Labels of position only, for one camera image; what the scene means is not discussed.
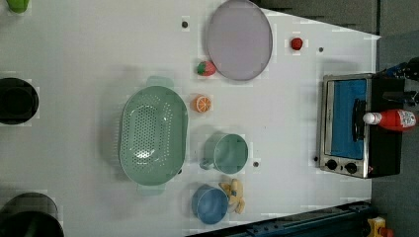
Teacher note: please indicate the red plush ketchup bottle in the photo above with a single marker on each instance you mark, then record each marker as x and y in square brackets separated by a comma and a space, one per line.
[394, 120]

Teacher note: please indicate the silver black toaster oven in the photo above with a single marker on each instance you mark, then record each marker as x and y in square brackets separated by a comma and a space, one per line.
[348, 145]

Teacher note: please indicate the orange slice toy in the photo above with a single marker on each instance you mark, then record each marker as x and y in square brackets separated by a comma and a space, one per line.
[201, 104]

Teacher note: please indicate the green mug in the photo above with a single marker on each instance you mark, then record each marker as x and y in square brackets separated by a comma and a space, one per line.
[225, 152]

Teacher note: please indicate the red strawberry toy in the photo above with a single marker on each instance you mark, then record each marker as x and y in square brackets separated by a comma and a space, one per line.
[206, 68]

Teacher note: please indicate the green oval colander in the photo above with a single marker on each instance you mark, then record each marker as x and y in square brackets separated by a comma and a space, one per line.
[153, 136]

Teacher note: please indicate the blue mug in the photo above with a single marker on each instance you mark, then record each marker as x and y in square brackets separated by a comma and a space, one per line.
[209, 204]

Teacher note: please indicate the grey round plate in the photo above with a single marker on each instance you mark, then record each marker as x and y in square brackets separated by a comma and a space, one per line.
[239, 40]

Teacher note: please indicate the yellow plush banana bunch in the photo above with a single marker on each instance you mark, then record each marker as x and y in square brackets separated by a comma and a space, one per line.
[235, 194]

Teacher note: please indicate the small red tomato toy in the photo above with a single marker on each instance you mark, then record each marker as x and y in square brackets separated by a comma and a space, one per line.
[296, 43]

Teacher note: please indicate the yellow red clamp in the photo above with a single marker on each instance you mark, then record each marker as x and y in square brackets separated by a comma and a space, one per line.
[378, 228]

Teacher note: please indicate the bright green object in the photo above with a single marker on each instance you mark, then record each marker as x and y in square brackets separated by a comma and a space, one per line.
[18, 6]

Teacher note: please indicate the blue metal frame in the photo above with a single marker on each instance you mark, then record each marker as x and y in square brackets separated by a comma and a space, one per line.
[346, 220]

